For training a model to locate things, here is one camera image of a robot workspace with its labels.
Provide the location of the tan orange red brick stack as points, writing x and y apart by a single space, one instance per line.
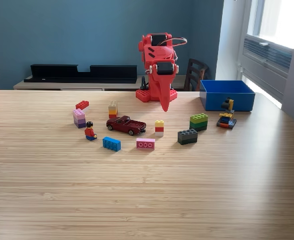
113 110

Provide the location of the dark grey brick stack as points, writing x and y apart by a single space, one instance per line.
188 137

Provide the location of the toy figure red shirt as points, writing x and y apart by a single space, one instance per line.
89 132

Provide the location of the blue plastic bin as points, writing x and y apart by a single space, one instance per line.
211 102

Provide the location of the black table clamp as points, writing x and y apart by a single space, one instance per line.
143 85

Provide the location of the dark wooden chair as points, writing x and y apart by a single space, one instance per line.
195 72

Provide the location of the yellow red white brick stack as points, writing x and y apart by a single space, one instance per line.
159 128

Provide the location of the green brick stack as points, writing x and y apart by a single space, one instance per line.
198 122

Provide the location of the dark red toy pickup car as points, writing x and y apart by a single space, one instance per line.
125 125

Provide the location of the small yellow toy digger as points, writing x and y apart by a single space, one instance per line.
226 117

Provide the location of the blue brick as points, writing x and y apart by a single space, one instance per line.
111 144

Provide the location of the pink purple brick stack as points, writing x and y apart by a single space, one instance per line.
79 118

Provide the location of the small white window latch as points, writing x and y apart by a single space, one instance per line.
264 44

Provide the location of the grey vent grille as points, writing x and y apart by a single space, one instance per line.
274 56

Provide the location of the pale wooden sideboard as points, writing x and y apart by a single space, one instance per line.
49 85

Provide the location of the white window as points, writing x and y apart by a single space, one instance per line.
279 20

